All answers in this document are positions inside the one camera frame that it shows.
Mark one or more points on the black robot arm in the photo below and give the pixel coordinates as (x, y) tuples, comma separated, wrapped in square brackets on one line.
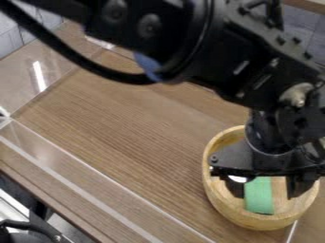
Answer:
[(228, 45)]

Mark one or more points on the black metal bracket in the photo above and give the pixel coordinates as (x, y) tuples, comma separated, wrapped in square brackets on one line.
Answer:
[(49, 234)]

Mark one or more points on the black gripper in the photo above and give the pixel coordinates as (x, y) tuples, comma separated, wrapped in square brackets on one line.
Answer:
[(240, 161)]

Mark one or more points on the green rectangular block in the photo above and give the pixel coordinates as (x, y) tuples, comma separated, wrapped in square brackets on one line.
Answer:
[(259, 196)]

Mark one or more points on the wooden bowl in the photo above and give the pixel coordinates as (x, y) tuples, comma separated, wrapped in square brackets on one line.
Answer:
[(288, 208)]

